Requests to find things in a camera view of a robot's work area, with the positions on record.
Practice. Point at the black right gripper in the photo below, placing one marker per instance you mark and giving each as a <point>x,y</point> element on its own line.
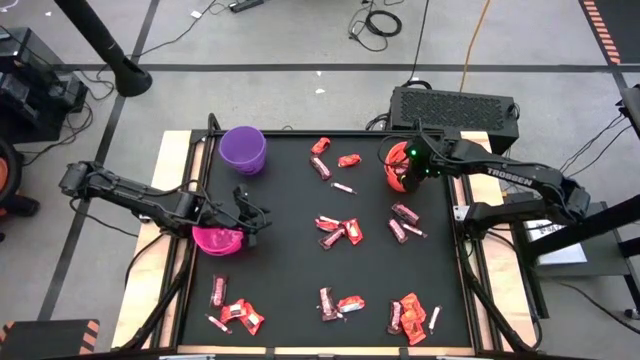
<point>420,162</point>

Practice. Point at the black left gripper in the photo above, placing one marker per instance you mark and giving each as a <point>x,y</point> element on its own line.
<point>220,215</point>

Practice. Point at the pink plastic halloween bucket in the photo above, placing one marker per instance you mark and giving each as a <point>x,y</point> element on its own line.
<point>215,242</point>

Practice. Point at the brown chocolate bar wrapper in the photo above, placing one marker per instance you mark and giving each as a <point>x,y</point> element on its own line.
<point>218,290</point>
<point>328,303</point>
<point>320,167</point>
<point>332,238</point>
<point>405,213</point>
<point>395,317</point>

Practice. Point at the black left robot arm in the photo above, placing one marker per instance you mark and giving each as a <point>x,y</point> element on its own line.
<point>135,197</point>

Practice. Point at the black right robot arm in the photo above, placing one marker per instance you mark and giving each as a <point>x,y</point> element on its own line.
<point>520,177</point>

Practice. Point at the orange plastic halloween bucket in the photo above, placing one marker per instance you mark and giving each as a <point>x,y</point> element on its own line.
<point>392,170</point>

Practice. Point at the purple plastic halloween bucket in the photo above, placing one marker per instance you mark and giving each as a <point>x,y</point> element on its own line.
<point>240,145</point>

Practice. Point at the black computer case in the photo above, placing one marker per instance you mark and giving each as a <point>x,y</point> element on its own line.
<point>452,107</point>

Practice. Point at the light wooden table board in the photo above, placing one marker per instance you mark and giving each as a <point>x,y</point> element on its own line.
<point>500,300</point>
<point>170,150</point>

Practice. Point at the white paper with logo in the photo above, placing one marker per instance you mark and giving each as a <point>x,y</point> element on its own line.
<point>555,245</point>

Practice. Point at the black pole stand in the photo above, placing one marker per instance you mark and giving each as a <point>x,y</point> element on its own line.
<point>132,80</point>

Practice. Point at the black metal stand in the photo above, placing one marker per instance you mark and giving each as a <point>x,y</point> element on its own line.
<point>610,260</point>

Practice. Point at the black power strip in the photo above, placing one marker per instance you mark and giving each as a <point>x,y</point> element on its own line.
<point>245,5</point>

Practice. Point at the white plug adapter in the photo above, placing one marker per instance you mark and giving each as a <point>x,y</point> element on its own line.
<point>196,14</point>

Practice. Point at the black mat orange stripes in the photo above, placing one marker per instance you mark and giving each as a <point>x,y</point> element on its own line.
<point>45,340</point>
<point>615,25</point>

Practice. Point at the black orange floor device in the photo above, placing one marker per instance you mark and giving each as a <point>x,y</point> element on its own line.
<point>7,175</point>

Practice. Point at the black equipment cart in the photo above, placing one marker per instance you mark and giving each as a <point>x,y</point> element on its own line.
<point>30,85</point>

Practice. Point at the black frame post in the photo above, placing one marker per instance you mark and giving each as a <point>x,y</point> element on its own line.
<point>214,125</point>

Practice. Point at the black frame leg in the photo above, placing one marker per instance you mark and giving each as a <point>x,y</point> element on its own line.
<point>495,310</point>
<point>160,310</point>

